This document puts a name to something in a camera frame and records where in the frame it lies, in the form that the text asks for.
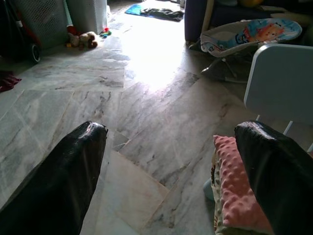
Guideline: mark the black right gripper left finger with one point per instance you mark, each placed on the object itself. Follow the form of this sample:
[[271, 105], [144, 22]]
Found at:
[[53, 186]]

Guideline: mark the white mesh laundry basket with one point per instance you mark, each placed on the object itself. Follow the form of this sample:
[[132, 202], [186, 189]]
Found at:
[[44, 19]]

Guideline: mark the blue floor mat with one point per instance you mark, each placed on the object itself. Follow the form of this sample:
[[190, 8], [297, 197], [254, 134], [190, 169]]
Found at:
[[133, 9]]

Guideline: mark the brown plush toy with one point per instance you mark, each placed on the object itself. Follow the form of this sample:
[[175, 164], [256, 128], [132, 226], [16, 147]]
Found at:
[[84, 39]]

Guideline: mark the dark red cloth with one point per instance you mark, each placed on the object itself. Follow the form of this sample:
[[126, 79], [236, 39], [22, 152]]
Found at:
[[7, 80]]

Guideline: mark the small white chair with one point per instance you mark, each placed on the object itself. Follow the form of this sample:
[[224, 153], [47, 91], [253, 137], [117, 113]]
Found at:
[[281, 80]]

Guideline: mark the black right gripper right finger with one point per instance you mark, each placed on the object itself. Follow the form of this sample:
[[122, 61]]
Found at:
[[281, 186]]

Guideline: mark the small colourful toy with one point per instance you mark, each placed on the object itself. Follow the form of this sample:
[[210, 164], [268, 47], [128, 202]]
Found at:
[[105, 33]]

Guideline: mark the white perforated air purifier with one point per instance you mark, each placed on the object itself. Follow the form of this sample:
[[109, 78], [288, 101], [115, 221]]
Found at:
[[86, 14]]

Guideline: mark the black stroller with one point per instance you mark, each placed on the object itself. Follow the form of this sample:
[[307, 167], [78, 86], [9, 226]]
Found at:
[[14, 31]]

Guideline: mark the cartoon print baby bouncer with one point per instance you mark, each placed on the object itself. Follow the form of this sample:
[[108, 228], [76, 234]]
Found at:
[[256, 31]]

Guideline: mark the pink dotted pillow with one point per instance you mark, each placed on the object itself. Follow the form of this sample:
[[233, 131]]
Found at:
[[232, 186]]

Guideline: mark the dark crumpled cloth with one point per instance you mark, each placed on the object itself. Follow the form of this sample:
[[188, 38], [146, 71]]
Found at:
[[163, 14]]

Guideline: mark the beige dotted cushion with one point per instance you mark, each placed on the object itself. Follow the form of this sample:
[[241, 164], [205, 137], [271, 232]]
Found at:
[[218, 228]]

